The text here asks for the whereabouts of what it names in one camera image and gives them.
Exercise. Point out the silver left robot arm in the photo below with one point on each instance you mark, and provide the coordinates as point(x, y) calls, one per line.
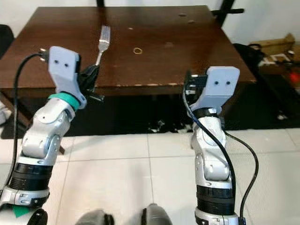
point(40, 136)

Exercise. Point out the brown cardboard box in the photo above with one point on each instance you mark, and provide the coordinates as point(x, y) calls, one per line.
point(276, 47)

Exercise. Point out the silver metal fork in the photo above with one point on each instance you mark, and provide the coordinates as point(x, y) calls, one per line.
point(104, 44)

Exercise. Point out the black patterned rug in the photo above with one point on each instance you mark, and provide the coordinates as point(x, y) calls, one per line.
point(131, 115)

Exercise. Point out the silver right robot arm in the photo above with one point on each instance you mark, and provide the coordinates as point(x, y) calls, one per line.
point(208, 159)

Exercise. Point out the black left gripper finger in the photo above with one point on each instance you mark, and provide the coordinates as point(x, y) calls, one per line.
point(91, 75)

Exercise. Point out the grey-blue left wrist camera mount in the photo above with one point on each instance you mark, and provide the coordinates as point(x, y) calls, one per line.
point(63, 70)

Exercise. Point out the grey robot leg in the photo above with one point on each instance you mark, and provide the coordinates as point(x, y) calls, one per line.
point(93, 219)
point(155, 215)

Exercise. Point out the grey-blue right wrist camera mount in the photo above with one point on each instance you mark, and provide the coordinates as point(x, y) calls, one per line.
point(218, 86)

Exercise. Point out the grey-blue wrist camera mount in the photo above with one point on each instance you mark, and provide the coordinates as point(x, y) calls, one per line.
point(218, 86)
point(63, 70)

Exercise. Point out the black chair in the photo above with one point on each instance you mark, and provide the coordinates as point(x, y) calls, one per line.
point(5, 42)

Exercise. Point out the grey right robot leg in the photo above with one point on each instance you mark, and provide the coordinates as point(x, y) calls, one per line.
point(155, 215)

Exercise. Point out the dark wooden table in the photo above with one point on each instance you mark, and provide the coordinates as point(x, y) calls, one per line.
point(168, 65)

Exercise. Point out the grey left robot leg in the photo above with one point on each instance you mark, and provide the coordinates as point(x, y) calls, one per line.
point(93, 219)

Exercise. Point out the black metal stand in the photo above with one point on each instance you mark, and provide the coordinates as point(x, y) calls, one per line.
point(234, 10)

